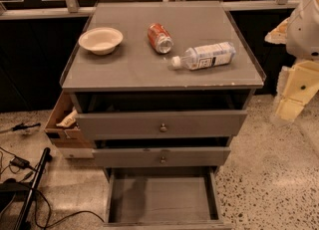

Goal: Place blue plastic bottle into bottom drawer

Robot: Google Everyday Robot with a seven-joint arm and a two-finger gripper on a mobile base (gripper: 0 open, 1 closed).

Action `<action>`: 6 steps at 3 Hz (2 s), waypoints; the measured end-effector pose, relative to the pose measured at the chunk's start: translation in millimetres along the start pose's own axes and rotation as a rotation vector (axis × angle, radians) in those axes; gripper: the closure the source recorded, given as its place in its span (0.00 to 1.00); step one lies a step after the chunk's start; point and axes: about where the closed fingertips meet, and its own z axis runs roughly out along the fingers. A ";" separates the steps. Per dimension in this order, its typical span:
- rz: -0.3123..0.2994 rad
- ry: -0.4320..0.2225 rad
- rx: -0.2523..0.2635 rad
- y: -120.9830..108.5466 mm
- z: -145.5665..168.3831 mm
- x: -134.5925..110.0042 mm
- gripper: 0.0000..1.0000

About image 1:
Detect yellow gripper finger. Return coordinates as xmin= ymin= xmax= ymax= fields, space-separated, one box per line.
xmin=274 ymin=60 xmax=319 ymax=122
xmin=264 ymin=18 xmax=288 ymax=44

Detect clear plastic water bottle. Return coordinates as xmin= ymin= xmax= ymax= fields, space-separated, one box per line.
xmin=171 ymin=42 xmax=236 ymax=71

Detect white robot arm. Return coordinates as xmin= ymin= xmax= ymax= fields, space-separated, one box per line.
xmin=265 ymin=0 xmax=319 ymax=122

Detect grey middle drawer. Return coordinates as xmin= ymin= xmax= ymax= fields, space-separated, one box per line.
xmin=93 ymin=137 xmax=230 ymax=168

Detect grey drawer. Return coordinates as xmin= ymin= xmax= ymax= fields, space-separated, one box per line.
xmin=105 ymin=166 xmax=232 ymax=230
xmin=93 ymin=137 xmax=230 ymax=168
xmin=75 ymin=93 xmax=249 ymax=140

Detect grey drawer cabinet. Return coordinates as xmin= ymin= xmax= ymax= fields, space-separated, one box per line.
xmin=59 ymin=0 xmax=267 ymax=230

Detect grey top drawer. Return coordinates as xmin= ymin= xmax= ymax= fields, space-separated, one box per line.
xmin=75 ymin=93 xmax=249 ymax=140

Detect grey bottom drawer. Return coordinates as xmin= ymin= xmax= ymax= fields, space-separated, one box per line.
xmin=105 ymin=166 xmax=232 ymax=230

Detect red soda can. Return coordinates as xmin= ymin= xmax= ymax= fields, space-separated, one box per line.
xmin=148 ymin=23 xmax=173 ymax=54

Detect white paper bowl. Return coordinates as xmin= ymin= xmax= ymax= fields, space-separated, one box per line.
xmin=79 ymin=27 xmax=123 ymax=56

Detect brown cardboard box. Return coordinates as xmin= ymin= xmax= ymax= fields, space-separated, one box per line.
xmin=45 ymin=92 xmax=93 ymax=159

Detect black pole stand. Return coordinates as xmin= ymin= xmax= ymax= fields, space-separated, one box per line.
xmin=14 ymin=147 xmax=52 ymax=230

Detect black tool on floor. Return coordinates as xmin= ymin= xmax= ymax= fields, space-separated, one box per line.
xmin=0 ymin=122 xmax=41 ymax=134

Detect black power adapter cable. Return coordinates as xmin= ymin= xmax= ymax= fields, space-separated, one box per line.
xmin=0 ymin=145 xmax=106 ymax=230

